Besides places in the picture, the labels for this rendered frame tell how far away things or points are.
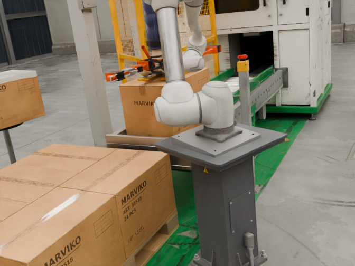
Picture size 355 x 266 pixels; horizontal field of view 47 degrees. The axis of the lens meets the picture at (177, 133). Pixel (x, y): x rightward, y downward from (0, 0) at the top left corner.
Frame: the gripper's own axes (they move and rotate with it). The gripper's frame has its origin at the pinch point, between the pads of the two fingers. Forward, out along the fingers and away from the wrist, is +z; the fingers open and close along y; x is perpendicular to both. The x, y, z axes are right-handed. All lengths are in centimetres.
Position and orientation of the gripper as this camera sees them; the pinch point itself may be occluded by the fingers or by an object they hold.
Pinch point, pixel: (145, 64)
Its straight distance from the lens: 273.4
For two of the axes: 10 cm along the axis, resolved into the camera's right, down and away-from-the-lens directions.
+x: 4.5, -3.3, 8.3
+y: 1.1, 9.4, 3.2
